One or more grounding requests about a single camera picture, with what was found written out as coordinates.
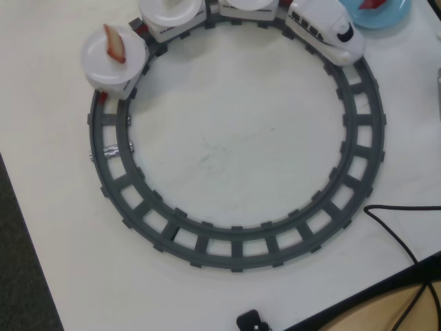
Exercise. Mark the red and white toy sushi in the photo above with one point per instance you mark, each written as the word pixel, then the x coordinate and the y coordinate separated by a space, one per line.
pixel 115 45

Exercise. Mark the white Shinkansen toy locomotive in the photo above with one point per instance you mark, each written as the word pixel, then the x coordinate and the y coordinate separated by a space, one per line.
pixel 320 24

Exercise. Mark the light blue dish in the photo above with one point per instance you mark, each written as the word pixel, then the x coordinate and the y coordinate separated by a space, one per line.
pixel 375 19

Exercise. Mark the grey circular toy train track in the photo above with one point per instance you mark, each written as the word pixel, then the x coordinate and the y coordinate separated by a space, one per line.
pixel 237 246

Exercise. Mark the silver foil tape strip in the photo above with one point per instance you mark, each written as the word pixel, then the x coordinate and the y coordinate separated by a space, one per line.
pixel 111 151

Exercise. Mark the white toy train car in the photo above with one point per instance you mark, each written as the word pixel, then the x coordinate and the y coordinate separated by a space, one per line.
pixel 172 31
pixel 119 88
pixel 248 13

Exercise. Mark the black power adapter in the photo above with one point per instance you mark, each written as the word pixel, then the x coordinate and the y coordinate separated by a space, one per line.
pixel 249 319

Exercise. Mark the white round plate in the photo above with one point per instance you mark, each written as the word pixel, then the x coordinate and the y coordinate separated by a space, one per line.
pixel 98 58
pixel 246 3
pixel 162 15

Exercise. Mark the brown wooden desk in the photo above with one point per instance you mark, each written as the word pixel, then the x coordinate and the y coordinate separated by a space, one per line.
pixel 379 313

